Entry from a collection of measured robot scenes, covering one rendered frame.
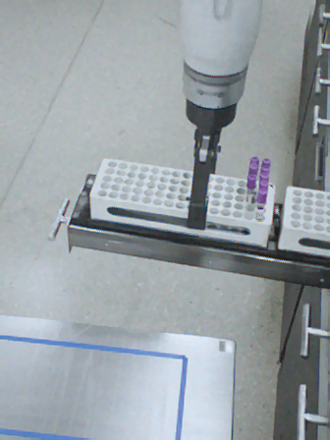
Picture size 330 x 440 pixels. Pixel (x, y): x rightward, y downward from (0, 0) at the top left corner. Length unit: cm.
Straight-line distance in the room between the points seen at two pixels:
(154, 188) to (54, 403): 40
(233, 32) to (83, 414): 53
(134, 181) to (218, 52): 32
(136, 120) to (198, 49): 179
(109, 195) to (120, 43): 206
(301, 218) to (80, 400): 45
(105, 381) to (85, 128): 180
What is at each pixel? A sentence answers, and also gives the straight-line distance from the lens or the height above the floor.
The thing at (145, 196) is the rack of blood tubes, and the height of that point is 86.
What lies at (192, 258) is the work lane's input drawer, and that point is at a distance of 115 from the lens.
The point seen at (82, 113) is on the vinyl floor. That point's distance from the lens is 274.
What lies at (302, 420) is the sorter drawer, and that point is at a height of 75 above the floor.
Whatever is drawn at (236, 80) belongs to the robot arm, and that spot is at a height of 111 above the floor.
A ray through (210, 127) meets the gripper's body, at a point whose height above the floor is 103.
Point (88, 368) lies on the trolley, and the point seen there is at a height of 82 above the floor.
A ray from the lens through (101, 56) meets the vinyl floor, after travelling 307.
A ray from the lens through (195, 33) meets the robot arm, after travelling 91.
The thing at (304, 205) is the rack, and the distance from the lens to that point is 115.
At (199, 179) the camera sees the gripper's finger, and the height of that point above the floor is 96.
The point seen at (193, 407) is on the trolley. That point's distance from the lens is 94.
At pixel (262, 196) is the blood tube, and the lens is 107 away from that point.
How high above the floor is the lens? 164
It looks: 46 degrees down
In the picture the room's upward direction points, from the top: 4 degrees clockwise
